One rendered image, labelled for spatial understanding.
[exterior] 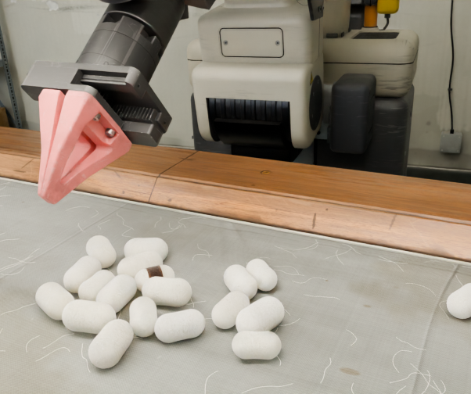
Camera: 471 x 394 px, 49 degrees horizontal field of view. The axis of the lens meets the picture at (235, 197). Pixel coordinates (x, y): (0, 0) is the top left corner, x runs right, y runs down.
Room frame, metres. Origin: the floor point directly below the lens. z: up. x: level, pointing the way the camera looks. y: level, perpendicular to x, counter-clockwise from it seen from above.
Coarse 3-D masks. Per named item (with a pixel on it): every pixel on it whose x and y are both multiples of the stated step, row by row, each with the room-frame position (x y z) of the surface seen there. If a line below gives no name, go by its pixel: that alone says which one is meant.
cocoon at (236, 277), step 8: (232, 272) 0.33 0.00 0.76; (240, 272) 0.33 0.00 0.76; (248, 272) 0.33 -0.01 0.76; (224, 280) 0.34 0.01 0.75; (232, 280) 0.33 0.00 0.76; (240, 280) 0.32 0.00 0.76; (248, 280) 0.32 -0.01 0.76; (232, 288) 0.32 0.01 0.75; (240, 288) 0.32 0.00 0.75; (248, 288) 0.32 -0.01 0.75; (256, 288) 0.32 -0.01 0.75; (248, 296) 0.32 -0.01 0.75
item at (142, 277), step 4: (164, 268) 0.35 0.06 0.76; (168, 268) 0.35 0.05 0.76; (140, 272) 0.34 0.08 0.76; (144, 272) 0.34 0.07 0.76; (164, 272) 0.34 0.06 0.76; (168, 272) 0.34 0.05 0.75; (172, 272) 0.35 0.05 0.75; (136, 276) 0.34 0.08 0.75; (140, 276) 0.34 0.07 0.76; (144, 276) 0.34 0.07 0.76; (148, 276) 0.34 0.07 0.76; (164, 276) 0.34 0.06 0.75; (168, 276) 0.34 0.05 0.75; (172, 276) 0.34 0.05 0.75; (136, 280) 0.34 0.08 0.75; (140, 280) 0.34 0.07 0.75; (144, 280) 0.34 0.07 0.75; (136, 284) 0.34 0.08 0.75; (140, 284) 0.33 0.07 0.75; (140, 288) 0.33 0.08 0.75
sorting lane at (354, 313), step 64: (0, 192) 0.56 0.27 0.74; (0, 256) 0.41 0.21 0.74; (64, 256) 0.40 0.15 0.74; (192, 256) 0.39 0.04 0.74; (256, 256) 0.39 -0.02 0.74; (320, 256) 0.38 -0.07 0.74; (384, 256) 0.38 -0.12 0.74; (0, 320) 0.31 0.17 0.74; (128, 320) 0.31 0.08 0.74; (320, 320) 0.30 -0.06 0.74; (384, 320) 0.29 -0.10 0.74; (448, 320) 0.29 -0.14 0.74; (0, 384) 0.25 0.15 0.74; (64, 384) 0.24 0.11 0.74; (128, 384) 0.24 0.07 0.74; (192, 384) 0.24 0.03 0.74; (256, 384) 0.24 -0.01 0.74; (320, 384) 0.24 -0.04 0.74; (384, 384) 0.23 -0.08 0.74; (448, 384) 0.23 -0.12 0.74
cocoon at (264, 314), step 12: (264, 300) 0.29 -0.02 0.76; (276, 300) 0.29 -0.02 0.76; (240, 312) 0.28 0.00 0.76; (252, 312) 0.28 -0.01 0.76; (264, 312) 0.28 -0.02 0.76; (276, 312) 0.28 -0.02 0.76; (240, 324) 0.28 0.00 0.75; (252, 324) 0.27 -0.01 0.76; (264, 324) 0.28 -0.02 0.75; (276, 324) 0.28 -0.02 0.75
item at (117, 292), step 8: (112, 280) 0.33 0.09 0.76; (120, 280) 0.33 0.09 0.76; (128, 280) 0.33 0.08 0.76; (104, 288) 0.32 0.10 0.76; (112, 288) 0.32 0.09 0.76; (120, 288) 0.32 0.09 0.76; (128, 288) 0.32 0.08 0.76; (136, 288) 0.33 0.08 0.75; (104, 296) 0.31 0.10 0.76; (112, 296) 0.31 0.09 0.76; (120, 296) 0.31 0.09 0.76; (128, 296) 0.32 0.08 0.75; (112, 304) 0.31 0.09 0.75; (120, 304) 0.31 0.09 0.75
